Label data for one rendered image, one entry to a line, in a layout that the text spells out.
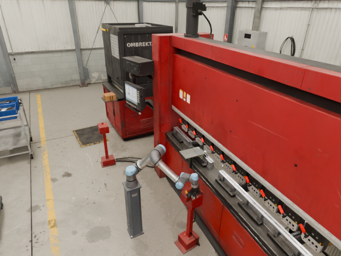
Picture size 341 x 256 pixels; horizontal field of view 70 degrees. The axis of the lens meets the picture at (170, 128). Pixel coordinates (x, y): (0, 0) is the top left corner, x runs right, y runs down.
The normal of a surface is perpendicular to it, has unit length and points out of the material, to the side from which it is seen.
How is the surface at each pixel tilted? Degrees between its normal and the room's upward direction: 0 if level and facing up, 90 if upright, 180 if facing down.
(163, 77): 90
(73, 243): 0
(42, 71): 90
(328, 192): 90
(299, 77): 90
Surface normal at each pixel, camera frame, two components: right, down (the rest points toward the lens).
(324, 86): -0.91, 0.18
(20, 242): 0.01, -0.89
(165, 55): 0.41, 0.41
